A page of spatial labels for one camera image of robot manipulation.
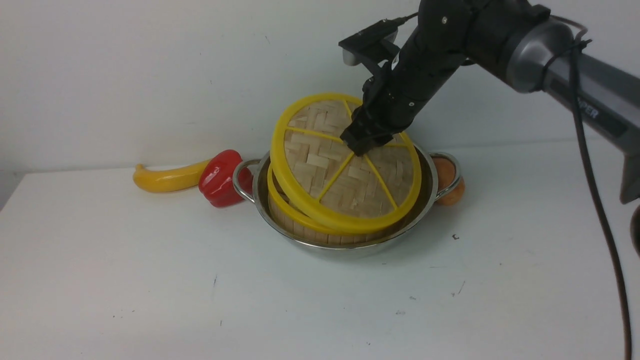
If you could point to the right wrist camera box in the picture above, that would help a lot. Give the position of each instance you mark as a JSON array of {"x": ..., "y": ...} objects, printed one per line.
[{"x": 375, "y": 42}]

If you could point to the bamboo steamer basket yellow rim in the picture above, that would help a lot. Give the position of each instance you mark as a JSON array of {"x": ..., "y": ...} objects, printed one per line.
[{"x": 299, "y": 224}]

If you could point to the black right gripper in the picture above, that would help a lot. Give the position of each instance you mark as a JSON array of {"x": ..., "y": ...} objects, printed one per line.
[{"x": 399, "y": 88}]

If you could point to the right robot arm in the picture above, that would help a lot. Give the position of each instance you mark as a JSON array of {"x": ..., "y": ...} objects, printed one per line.
[{"x": 524, "y": 46}]

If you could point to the yellow banana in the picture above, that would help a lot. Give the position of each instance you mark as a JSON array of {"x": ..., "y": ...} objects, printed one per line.
[{"x": 167, "y": 181}]

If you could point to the stainless steel pot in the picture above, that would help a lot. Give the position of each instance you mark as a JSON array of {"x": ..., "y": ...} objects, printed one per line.
[{"x": 429, "y": 194}]

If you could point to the red bell pepper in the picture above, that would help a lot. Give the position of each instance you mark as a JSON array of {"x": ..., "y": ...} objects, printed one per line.
[{"x": 216, "y": 181}]

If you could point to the bamboo steamer lid yellow frame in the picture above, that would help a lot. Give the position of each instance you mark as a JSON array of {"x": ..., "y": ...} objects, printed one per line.
[{"x": 328, "y": 182}]

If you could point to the orange fruit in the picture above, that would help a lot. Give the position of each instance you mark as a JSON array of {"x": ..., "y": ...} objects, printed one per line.
[{"x": 446, "y": 174}]

